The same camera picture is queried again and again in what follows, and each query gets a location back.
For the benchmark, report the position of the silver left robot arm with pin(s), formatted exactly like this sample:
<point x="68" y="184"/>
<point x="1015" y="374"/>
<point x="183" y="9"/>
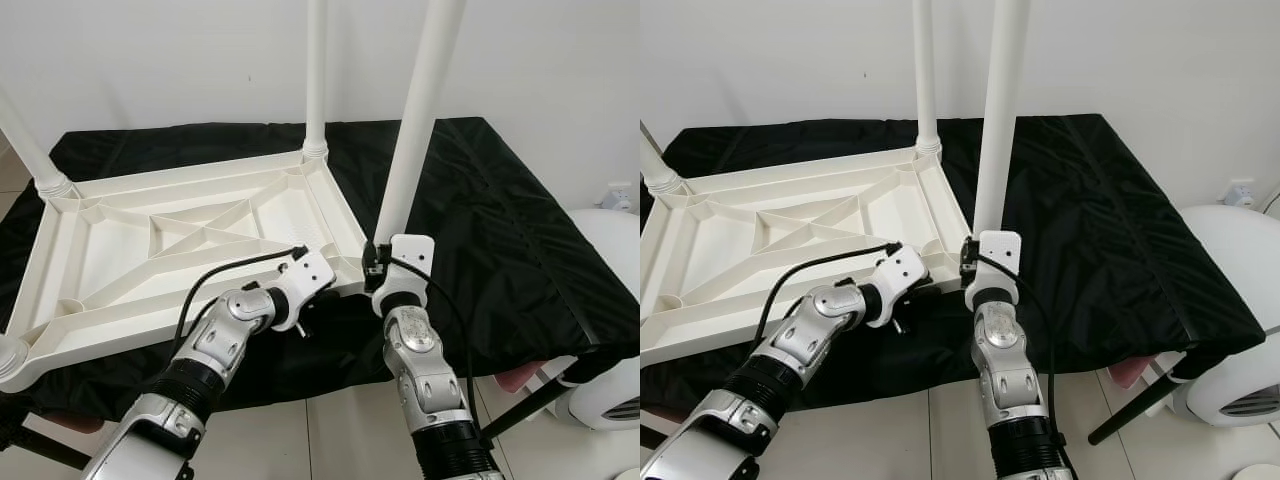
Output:
<point x="800" y="325"/>
<point x="220" y="330"/>

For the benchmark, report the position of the white wall power socket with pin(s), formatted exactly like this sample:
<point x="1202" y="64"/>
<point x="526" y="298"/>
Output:
<point x="1242" y="193"/>
<point x="618" y="196"/>

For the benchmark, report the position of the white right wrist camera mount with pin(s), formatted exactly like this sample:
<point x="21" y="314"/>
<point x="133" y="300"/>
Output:
<point x="410" y="258"/>
<point x="998" y="252"/>

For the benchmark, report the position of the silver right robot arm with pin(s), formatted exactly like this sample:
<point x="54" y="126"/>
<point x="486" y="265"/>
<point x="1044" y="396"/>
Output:
<point x="425" y="370"/>
<point x="1010" y="370"/>

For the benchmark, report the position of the white round floor disc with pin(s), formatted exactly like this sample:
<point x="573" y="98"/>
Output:
<point x="1260" y="472"/>

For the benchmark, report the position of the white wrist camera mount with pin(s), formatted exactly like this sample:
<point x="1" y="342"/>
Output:
<point x="998" y="252"/>
<point x="308" y="280"/>
<point x="903" y="275"/>
<point x="410" y="258"/>

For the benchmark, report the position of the white rounded plastic appliance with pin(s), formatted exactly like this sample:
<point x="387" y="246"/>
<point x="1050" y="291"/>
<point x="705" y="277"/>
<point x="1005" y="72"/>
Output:
<point x="1240" y="300"/>
<point x="610" y="300"/>

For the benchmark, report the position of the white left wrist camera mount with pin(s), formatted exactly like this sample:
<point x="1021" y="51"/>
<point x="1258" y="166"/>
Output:
<point x="308" y="280"/>
<point x="903" y="275"/>

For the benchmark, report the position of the black tablecloth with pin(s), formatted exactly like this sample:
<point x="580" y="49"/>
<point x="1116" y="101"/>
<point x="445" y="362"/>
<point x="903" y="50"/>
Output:
<point x="520" y="220"/>
<point x="1140" y="210"/>

